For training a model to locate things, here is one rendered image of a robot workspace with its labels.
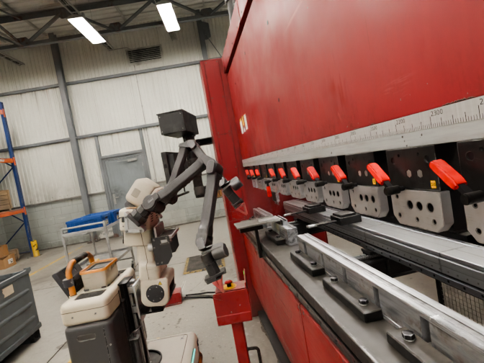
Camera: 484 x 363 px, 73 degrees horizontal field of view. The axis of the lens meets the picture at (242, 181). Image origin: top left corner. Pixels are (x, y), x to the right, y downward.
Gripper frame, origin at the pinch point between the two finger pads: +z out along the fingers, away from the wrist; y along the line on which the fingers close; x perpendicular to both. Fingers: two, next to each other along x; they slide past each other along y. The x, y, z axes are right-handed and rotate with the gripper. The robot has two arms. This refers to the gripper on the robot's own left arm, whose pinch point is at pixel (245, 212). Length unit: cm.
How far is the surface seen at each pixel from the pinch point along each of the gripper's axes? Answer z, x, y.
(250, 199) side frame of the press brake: 9, -13, 87
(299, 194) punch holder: -3, -22, -63
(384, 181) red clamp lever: -10, -24, -132
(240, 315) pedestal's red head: 25, 33, -53
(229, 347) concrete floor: 81, 74, 47
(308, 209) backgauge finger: 22.9, -31.6, -2.9
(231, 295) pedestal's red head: 15, 30, -53
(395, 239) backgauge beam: 30, -36, -82
